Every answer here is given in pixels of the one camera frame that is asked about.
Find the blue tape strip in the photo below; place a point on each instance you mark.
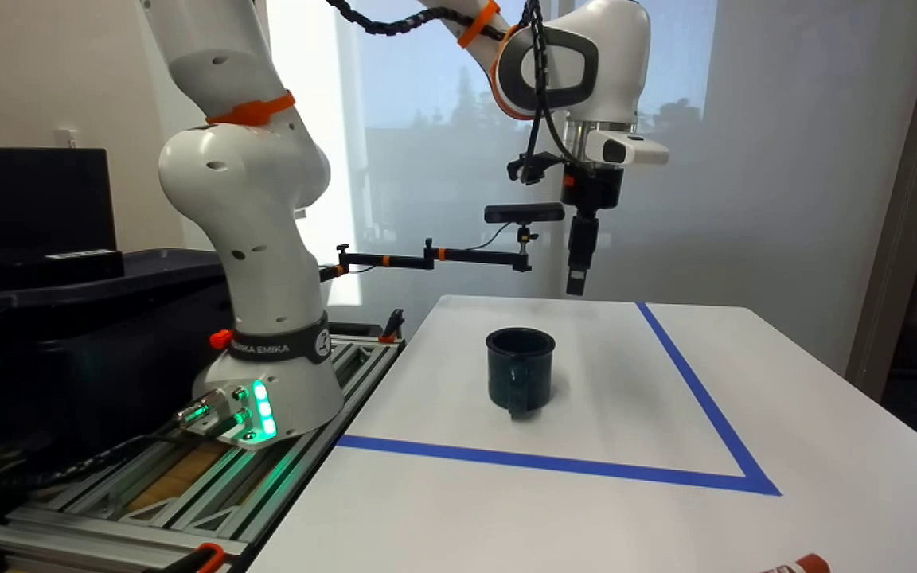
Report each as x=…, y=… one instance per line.
x=697, y=390
x=554, y=462

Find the red marker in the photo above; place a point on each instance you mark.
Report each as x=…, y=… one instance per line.
x=805, y=565

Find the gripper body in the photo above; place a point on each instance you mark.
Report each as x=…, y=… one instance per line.
x=592, y=189

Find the black clamp with orange tip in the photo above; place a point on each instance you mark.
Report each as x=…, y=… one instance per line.
x=392, y=326

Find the wall socket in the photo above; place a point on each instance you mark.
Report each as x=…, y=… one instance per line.
x=67, y=138

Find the flat black box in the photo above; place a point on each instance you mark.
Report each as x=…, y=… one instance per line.
x=52, y=267

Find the black computer with blue light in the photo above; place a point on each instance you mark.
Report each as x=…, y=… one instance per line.
x=29, y=199

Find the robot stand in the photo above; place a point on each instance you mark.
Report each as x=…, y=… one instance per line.
x=212, y=493

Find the black plastic bin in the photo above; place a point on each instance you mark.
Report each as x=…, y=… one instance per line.
x=124, y=334

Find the camera on mount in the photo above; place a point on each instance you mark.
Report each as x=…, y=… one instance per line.
x=524, y=212

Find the window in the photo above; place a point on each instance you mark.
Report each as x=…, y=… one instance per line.
x=427, y=119

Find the dark blue mug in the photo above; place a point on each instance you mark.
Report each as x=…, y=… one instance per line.
x=520, y=374

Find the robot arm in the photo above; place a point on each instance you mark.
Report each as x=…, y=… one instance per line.
x=259, y=239

